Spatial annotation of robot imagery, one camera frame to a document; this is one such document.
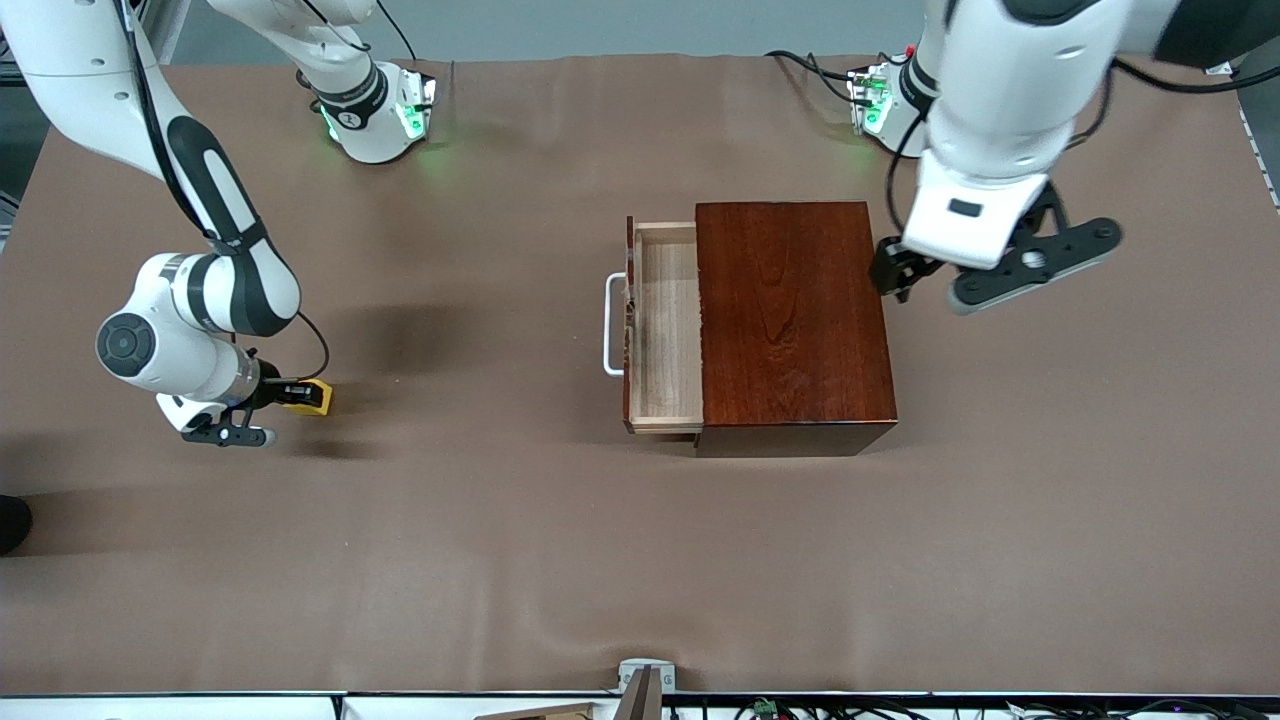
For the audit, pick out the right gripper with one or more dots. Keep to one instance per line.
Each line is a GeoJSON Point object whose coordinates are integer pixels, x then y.
{"type": "Point", "coordinates": [270, 393]}

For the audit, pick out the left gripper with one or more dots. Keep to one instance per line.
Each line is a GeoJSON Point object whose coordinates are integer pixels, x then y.
{"type": "Point", "coordinates": [893, 266]}

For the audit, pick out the yellow wooden block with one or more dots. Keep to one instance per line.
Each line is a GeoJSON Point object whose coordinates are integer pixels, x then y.
{"type": "Point", "coordinates": [326, 398]}

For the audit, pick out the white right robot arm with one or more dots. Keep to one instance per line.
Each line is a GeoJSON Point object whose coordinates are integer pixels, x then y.
{"type": "Point", "coordinates": [150, 340]}

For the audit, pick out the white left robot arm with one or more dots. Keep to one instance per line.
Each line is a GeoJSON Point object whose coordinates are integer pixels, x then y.
{"type": "Point", "coordinates": [1010, 100]}

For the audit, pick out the dark red wooden cabinet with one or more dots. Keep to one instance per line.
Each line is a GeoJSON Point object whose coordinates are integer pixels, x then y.
{"type": "Point", "coordinates": [790, 320]}

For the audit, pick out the brown table cover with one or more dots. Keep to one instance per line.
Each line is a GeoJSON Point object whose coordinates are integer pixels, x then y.
{"type": "Point", "coordinates": [400, 560]}

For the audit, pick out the black round object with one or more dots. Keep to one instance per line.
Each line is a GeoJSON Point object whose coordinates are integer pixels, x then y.
{"type": "Point", "coordinates": [12, 525]}

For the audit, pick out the light wooden board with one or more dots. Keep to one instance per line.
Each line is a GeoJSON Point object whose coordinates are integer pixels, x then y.
{"type": "Point", "coordinates": [560, 713]}

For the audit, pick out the green connector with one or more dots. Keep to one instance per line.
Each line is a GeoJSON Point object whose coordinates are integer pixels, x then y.
{"type": "Point", "coordinates": [765, 708]}

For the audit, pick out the grey metal bracket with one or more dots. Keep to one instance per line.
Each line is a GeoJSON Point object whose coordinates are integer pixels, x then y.
{"type": "Point", "coordinates": [650, 680]}

